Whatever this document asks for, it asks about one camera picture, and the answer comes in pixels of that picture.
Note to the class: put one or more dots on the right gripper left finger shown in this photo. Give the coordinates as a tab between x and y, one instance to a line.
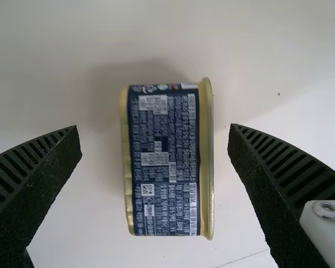
25	195

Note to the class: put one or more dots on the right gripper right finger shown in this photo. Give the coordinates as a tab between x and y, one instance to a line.
282	195

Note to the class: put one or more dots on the rectangular tin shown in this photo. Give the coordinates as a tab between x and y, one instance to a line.
164	167

